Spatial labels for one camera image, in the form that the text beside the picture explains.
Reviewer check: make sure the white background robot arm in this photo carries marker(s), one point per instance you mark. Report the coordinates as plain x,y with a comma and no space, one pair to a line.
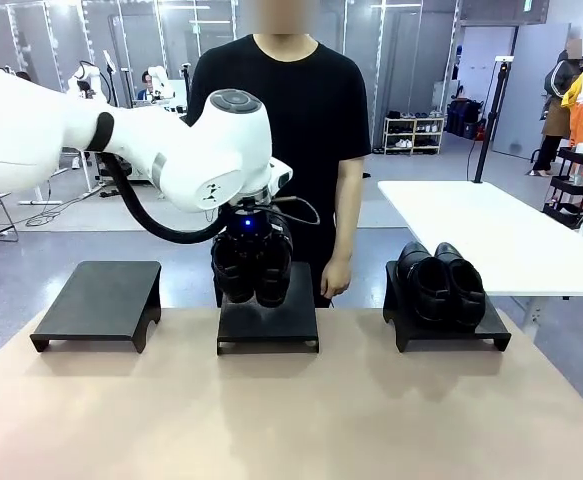
83,75
160,82

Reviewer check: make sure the black floor power strip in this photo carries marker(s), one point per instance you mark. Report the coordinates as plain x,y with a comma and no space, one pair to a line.
108,193

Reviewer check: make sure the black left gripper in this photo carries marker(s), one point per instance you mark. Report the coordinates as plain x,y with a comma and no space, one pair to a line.
251,227

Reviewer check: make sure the black luggage bag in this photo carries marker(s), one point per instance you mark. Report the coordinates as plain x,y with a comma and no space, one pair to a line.
463,117

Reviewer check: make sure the bystander in dark jacket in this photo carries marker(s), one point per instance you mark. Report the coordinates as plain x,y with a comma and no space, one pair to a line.
558,95

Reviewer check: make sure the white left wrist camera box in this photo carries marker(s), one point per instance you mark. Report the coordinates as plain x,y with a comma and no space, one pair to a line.
281,175

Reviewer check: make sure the black utility cart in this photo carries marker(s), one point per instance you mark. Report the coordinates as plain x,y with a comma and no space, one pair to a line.
568,190

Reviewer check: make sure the seated person in blue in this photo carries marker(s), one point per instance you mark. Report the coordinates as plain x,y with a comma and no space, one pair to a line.
146,82

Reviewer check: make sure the black slanted shoe stand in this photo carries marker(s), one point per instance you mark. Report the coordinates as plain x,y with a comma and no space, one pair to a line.
493,325
106,300
271,325

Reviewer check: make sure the person's left forearm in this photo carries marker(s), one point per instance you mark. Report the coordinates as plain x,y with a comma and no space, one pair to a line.
348,210

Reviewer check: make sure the white side table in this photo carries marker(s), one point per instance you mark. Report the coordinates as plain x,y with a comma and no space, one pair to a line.
481,235

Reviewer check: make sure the person in black t-shirt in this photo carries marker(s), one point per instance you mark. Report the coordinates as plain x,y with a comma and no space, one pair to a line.
316,110

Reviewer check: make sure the person's left hand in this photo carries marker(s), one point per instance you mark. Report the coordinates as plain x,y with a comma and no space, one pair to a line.
336,277

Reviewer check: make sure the black stand with white head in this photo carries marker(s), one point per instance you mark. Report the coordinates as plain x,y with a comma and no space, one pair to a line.
111,75

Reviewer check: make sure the black tripod pole white head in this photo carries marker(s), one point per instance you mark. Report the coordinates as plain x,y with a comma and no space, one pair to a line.
488,125

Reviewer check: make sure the wooden shoe rack with shoes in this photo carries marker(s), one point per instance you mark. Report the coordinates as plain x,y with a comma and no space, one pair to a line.
413,135

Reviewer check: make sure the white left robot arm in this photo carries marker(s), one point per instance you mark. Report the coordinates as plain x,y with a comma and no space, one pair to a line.
46,130

